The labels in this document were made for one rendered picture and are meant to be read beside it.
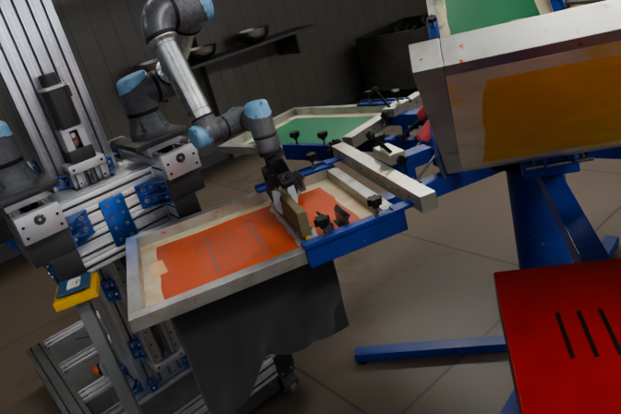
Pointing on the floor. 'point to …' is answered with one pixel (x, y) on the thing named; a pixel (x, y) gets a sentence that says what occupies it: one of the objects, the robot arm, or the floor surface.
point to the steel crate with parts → (392, 54)
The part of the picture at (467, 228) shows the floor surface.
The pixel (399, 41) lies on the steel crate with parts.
